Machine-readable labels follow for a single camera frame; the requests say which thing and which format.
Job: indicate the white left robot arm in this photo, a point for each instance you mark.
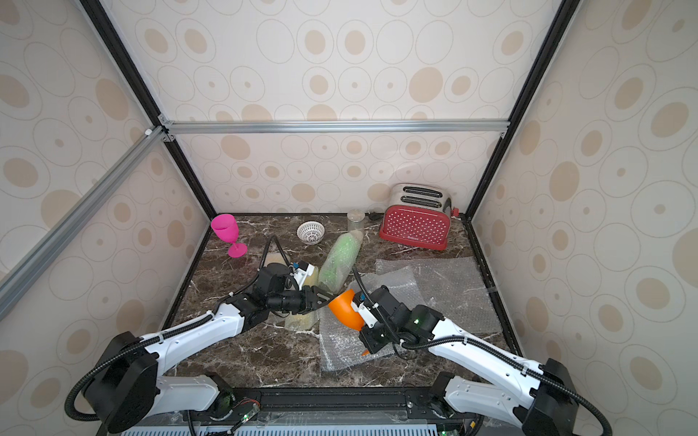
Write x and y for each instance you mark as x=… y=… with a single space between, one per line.
x=130 y=383

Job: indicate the clear jar with powder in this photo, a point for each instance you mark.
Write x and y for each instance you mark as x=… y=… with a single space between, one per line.
x=356 y=220

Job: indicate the orange glass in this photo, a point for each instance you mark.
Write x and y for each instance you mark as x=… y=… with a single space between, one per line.
x=342 y=309

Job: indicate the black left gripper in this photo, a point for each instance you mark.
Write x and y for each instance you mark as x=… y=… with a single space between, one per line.
x=312 y=298

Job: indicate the yellow glass in bubble wrap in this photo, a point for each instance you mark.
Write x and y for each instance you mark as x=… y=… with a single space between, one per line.
x=301 y=322

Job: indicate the pink plastic wine glass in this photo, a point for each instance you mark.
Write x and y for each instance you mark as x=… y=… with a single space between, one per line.
x=226 y=229

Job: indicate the horizontal aluminium frame bar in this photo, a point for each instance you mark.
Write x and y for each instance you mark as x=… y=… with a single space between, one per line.
x=339 y=127

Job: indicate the left diagonal aluminium frame bar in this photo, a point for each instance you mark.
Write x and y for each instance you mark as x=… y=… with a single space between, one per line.
x=20 y=280

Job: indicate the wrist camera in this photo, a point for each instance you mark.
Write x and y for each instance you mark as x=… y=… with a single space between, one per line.
x=362 y=307
x=305 y=274

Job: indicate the white perforated strainer bowl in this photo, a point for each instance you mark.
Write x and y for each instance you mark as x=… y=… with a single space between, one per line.
x=310 y=232

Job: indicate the clear bubble wrap sheet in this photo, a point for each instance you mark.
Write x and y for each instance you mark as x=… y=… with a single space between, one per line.
x=340 y=346
x=453 y=287

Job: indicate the green glass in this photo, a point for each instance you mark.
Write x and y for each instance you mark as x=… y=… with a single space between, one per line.
x=340 y=261

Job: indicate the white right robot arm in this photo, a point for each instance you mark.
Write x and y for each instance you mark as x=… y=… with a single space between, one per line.
x=538 y=398

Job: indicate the red polka dot toaster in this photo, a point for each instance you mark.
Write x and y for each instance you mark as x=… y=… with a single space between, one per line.
x=418 y=216

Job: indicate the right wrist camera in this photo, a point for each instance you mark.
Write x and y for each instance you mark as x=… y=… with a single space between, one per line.
x=362 y=307

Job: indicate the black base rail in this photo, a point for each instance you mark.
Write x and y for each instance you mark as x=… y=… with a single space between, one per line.
x=319 y=411

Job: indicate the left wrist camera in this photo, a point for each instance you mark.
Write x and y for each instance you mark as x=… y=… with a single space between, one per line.
x=305 y=274

